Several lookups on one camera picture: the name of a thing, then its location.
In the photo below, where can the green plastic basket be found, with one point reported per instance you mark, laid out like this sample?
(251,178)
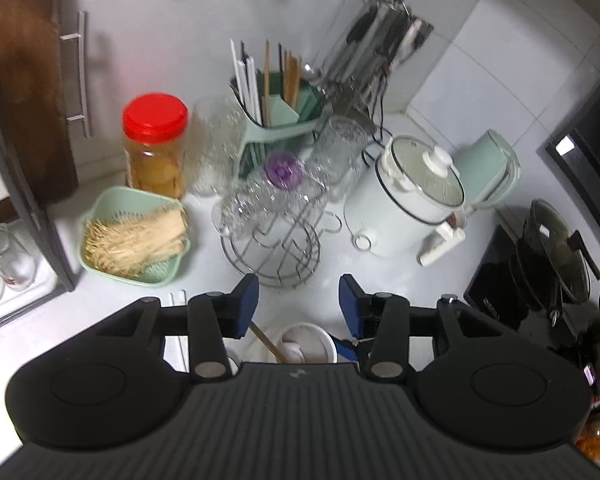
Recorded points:
(152,275)

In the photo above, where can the red-lidded plastic jar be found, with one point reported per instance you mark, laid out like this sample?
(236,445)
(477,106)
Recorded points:
(155,160)

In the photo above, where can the cluster of clear glass cups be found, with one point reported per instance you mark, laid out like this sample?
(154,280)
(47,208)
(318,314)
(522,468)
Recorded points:
(240,205)

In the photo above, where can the red-marked clear drinking glass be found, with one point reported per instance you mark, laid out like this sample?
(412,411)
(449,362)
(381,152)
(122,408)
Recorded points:
(7,255)

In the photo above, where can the white electric cooker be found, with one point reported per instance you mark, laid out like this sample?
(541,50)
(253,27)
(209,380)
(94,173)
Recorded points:
(395,210)

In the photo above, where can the white ceramic utensil jar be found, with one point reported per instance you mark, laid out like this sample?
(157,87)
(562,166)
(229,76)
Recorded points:
(320,345)

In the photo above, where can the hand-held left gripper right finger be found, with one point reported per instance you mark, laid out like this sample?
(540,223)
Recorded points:
(350,310)

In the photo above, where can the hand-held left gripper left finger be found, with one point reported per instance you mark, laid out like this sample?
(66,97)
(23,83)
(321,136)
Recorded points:
(244,310)

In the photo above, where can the tall textured glass pitcher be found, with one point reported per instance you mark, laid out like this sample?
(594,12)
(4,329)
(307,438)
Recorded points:
(212,150)

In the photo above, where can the green chopstick holder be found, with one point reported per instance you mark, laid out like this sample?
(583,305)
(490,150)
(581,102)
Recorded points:
(280,130)

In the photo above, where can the pale green electric kettle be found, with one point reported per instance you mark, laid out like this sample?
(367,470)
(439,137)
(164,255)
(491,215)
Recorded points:
(485,160)

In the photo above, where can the green chopstick caddy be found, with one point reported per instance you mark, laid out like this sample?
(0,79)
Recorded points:
(250,85)

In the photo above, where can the row of hanging kitchen utensils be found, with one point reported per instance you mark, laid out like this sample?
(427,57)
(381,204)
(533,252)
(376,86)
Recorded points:
(375,35)

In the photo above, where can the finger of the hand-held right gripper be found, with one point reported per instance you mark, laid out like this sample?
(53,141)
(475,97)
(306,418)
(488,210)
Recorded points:
(347,349)

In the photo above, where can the black wok with lid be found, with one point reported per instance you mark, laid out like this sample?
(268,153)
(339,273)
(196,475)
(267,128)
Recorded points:
(555,250)

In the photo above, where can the black induction cooktop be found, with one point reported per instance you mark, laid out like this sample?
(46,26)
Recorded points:
(490,280)

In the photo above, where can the dark wall socket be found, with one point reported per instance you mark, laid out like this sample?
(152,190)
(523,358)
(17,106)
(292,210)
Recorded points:
(422,35)

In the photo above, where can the metal ladle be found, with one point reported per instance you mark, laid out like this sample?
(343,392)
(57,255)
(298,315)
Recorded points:
(312,72)

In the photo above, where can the brown wooden cutting board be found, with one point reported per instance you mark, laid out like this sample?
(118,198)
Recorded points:
(25,60)

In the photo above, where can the green bowl of sticks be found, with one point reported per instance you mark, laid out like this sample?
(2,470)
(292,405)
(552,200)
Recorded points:
(130,240)

